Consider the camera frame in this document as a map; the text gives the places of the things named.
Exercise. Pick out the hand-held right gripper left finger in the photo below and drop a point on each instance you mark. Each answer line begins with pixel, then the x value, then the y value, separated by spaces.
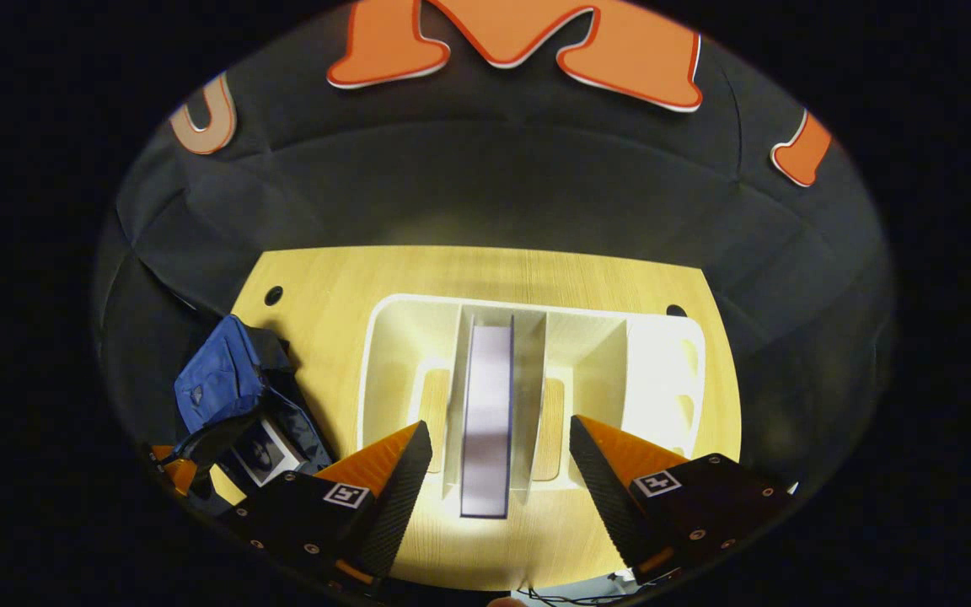
pixel 397 497

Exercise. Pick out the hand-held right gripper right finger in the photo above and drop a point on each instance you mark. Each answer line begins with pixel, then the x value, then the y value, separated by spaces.
pixel 603 489

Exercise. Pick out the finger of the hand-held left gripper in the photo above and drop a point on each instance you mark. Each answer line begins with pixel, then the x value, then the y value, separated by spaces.
pixel 180 472

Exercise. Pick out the blue schoolbag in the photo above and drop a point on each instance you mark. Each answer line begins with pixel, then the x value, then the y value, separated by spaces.
pixel 224 371

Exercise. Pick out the blue cover book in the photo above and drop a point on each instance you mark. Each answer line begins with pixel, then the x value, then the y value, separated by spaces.
pixel 485 421

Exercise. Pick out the white bookshelf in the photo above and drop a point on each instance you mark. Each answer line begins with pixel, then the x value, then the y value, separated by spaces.
pixel 662 371

